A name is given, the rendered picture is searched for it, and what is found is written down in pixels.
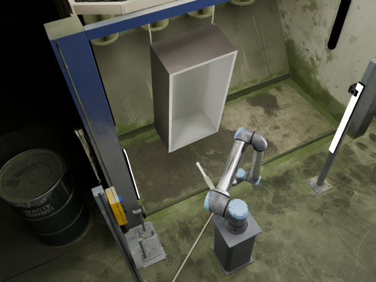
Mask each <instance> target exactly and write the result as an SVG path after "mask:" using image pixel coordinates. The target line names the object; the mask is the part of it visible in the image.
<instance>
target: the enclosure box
mask: <svg viewBox="0 0 376 282"><path fill-rule="evenodd" d="M237 52H238V50H237V49H236V47H235V46H234V45H233V44H232V43H231V41H230V40H229V39H228V38H227V37H226V35H225V34H224V32H223V31H222V30H221V29H220V28H219V27H218V25H217V24H216V23H213V24H210V25H207V26H203V27H200V28H198V29H194V30H191V31H188V32H185V33H183V34H179V35H176V36H173V37H169V38H167V39H164V40H161V41H158V42H155V43H152V44H150V55H151V73H152V92H153V110H154V127H155V129H156V131H157V133H158V135H159V136H160V138H161V140H162V141H163V144H164V145H165V147H166V148H167V150H168V152H172V151H175V150H177V149H179V148H181V147H184V146H186V145H188V144H190V143H193V142H195V141H197V140H199V139H202V138H204V137H207V136H208V135H211V134H213V133H216V132H217V131H218V129H219V124H220V120H221V117H222V113H223V109H224V104H225V100H226V96H227V92H228V88H229V84H230V81H231V76H232V72H233V67H234V63H235V60H236V56H237Z"/></svg>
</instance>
